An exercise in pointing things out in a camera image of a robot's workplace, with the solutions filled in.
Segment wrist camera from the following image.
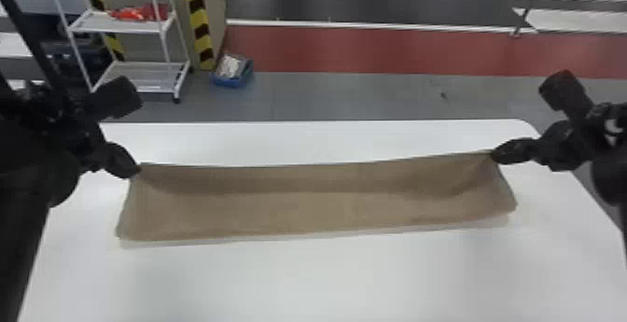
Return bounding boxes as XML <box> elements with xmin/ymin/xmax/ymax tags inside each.
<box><xmin>537</xmin><ymin>68</ymin><xmax>595</xmax><ymax>119</ymax></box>
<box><xmin>82</xmin><ymin>75</ymin><xmax>145</xmax><ymax>122</ymax></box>

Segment beige towel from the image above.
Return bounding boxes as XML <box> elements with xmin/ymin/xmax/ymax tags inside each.
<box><xmin>115</xmin><ymin>148</ymin><xmax>519</xmax><ymax>245</ymax></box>

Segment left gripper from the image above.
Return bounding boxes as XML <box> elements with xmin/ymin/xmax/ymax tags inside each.
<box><xmin>57</xmin><ymin>113</ymin><xmax>143</xmax><ymax>180</ymax></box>

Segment white wire rack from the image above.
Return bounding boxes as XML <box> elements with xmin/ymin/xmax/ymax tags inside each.
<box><xmin>43</xmin><ymin>0</ymin><xmax>192</xmax><ymax>105</ymax></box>

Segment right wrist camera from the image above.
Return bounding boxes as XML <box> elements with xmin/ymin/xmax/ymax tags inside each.
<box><xmin>537</xmin><ymin>68</ymin><xmax>595</xmax><ymax>119</ymax></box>

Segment red snack packet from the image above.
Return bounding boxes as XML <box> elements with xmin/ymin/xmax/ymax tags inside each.
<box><xmin>109</xmin><ymin>3</ymin><xmax>171</xmax><ymax>22</ymax></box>

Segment yellow black striped post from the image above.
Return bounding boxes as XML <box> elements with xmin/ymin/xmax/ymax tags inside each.
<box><xmin>78</xmin><ymin>0</ymin><xmax>127</xmax><ymax>63</ymax></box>
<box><xmin>181</xmin><ymin>0</ymin><xmax>217</xmax><ymax>72</ymax></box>

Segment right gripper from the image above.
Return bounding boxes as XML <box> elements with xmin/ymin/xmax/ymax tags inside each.
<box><xmin>490</xmin><ymin>119</ymin><xmax>589</xmax><ymax>173</ymax></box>

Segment blue basket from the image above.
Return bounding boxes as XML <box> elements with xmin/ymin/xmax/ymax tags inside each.
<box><xmin>211</xmin><ymin>53</ymin><xmax>256</xmax><ymax>90</ymax></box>

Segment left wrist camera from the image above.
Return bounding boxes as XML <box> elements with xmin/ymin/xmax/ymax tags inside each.
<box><xmin>82</xmin><ymin>75</ymin><xmax>145</xmax><ymax>122</ymax></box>

